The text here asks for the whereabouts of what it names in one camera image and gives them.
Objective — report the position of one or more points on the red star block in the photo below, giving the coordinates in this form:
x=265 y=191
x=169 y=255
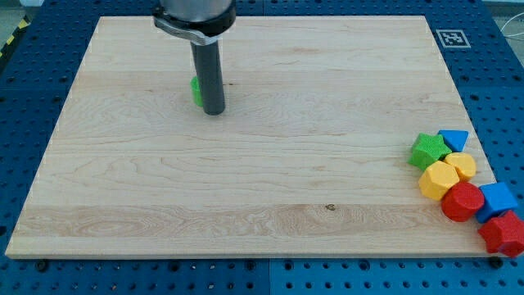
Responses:
x=503 y=234

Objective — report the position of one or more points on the white fiducial marker tag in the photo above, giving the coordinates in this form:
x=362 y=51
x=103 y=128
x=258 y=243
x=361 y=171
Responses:
x=452 y=38

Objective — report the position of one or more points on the yellow hexagon block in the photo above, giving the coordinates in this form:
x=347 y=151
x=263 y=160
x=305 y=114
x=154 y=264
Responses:
x=437 y=179

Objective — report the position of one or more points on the dark grey cylindrical pointer rod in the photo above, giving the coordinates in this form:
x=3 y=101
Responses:
x=209 y=76

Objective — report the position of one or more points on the wooden board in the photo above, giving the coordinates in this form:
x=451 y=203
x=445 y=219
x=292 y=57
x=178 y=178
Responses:
x=309 y=158

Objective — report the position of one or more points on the blue triangle block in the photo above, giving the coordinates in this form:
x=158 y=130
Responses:
x=455 y=139

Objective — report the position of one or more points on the red cylinder block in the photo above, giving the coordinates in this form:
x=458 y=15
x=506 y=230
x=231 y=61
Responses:
x=462 y=202

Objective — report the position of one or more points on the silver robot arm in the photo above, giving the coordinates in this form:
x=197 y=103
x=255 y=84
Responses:
x=201 y=22

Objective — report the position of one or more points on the green block behind rod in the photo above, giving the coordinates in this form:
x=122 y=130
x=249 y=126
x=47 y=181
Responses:
x=196 y=92

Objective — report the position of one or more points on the small yellow block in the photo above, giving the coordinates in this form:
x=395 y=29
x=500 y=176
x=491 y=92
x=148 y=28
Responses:
x=464 y=164

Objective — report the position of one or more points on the blue cube block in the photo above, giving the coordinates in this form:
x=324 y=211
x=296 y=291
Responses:
x=498 y=199

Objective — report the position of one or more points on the green star block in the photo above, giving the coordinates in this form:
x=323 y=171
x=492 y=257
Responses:
x=428 y=149

